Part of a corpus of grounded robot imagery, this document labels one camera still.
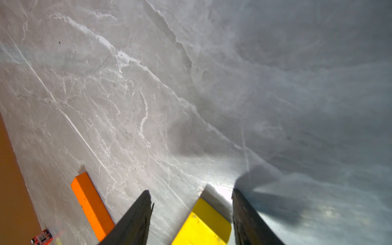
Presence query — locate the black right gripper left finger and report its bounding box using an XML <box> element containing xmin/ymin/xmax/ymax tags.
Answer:
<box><xmin>99</xmin><ymin>190</ymin><xmax>154</xmax><ymax>245</ymax></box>

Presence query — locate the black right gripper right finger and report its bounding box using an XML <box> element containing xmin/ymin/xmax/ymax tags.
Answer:
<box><xmin>232</xmin><ymin>188</ymin><xmax>284</xmax><ymax>245</ymax></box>

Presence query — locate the orange building block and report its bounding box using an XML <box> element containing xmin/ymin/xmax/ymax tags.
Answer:
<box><xmin>70</xmin><ymin>172</ymin><xmax>115</xmax><ymax>242</ymax></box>

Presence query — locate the yellow building block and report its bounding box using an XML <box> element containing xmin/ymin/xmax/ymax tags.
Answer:
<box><xmin>172</xmin><ymin>198</ymin><xmax>232</xmax><ymax>245</ymax></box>

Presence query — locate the small red toy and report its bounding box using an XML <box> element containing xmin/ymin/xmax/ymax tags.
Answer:
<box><xmin>31</xmin><ymin>229</ymin><xmax>53</xmax><ymax>245</ymax></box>

